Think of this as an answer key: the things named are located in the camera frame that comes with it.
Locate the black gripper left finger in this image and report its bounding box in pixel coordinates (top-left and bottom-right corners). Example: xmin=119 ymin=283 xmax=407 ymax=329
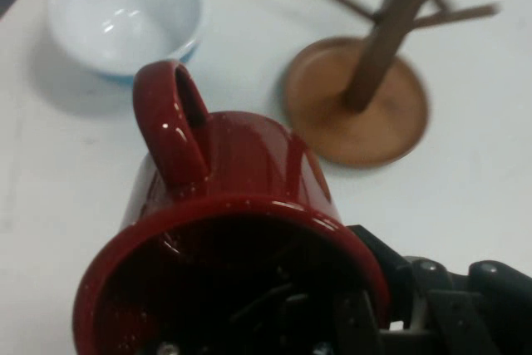
xmin=273 ymin=288 xmax=382 ymax=355

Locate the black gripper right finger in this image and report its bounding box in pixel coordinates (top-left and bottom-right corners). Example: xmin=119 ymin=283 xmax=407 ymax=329
xmin=347 ymin=224 xmax=532 ymax=355

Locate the red ceramic mug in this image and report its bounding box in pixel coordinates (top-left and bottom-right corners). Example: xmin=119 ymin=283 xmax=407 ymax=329
xmin=72 ymin=59 xmax=392 ymax=355

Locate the wooden mug tree stand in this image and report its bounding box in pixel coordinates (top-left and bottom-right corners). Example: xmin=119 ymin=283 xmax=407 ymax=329
xmin=282 ymin=0 xmax=502 ymax=170

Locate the blue and white bowl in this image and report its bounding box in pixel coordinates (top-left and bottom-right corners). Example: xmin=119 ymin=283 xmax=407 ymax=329
xmin=47 ymin=0 xmax=204 ymax=86

